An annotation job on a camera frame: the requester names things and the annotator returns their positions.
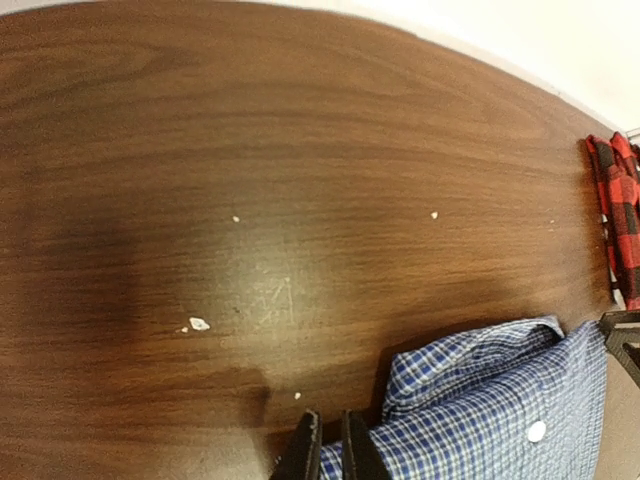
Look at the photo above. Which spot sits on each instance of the blue small-check long sleeve shirt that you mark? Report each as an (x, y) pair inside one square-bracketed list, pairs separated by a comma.
[(519, 400)]

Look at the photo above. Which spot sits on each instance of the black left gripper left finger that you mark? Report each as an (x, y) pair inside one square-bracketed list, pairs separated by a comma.
[(301, 459)]

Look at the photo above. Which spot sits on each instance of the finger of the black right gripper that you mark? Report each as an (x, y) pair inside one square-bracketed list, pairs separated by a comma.
[(621, 334)]

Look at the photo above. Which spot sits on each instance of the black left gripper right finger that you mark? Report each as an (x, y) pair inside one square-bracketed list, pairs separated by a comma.
[(360, 457)]

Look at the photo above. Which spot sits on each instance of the red black plaid shirt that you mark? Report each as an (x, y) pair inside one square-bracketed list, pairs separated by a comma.
[(615, 164)]

